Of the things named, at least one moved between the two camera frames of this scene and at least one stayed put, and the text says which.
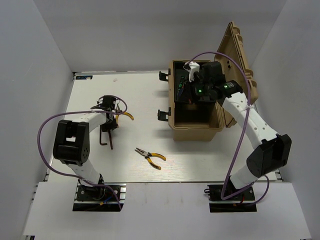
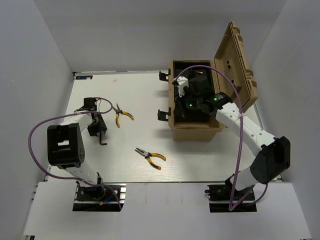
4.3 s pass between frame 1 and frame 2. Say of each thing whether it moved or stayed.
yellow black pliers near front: stayed
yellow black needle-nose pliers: stayed
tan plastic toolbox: stayed
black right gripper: moved
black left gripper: moved
